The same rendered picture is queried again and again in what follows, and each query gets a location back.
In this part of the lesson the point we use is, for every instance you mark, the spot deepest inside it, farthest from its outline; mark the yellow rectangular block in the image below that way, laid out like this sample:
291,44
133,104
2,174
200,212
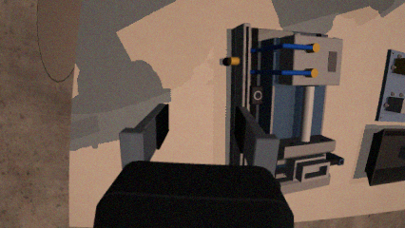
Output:
400,66

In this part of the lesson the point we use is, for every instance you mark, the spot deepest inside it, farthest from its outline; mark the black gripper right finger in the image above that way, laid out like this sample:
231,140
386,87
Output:
258,148

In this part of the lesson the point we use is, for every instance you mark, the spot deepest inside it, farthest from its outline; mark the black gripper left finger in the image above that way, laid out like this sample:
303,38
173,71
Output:
140,143

